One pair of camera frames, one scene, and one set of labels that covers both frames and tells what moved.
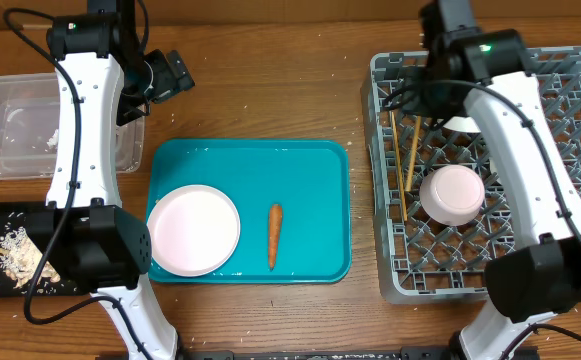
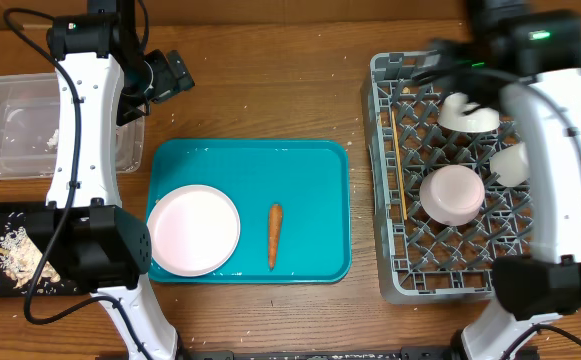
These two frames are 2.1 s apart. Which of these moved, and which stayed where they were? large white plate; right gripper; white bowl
Moved: right gripper
Stayed: large white plate; white bowl
